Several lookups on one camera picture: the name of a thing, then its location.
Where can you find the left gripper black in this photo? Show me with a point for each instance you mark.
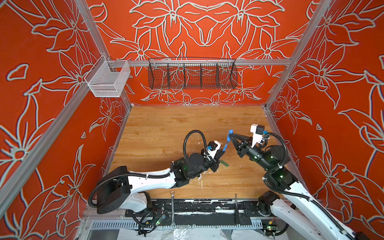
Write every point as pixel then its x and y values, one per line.
pixel 215 160

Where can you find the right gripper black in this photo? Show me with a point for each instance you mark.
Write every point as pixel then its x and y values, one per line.
pixel 242 148

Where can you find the blue pen cap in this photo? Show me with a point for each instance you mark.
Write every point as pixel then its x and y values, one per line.
pixel 228 136

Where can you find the blue pen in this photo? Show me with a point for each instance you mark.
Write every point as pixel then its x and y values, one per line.
pixel 225 146

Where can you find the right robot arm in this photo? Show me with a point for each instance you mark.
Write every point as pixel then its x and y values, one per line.
pixel 287 198

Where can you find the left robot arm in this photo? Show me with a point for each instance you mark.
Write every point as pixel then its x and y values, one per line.
pixel 123 189

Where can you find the green pen cap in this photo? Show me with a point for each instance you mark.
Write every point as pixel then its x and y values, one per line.
pixel 224 163

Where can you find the black clamp bar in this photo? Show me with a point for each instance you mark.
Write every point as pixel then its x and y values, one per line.
pixel 237 214

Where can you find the silver wrench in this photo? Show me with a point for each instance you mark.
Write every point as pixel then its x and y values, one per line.
pixel 173 223

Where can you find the clear plastic bin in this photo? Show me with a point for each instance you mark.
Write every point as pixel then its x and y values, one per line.
pixel 107 79

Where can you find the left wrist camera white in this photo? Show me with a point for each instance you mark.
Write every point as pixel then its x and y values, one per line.
pixel 213 148

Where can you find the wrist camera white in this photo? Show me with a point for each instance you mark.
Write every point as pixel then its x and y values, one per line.
pixel 213 148
pixel 258 131

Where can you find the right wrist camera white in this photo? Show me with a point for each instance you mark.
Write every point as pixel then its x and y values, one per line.
pixel 258 131

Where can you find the grey slotted cable duct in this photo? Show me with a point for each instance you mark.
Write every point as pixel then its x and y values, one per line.
pixel 132 225

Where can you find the black mounting base plate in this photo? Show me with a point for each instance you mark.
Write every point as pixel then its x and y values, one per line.
pixel 210 211

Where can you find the black wire basket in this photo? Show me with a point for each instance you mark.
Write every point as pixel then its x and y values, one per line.
pixel 181 73

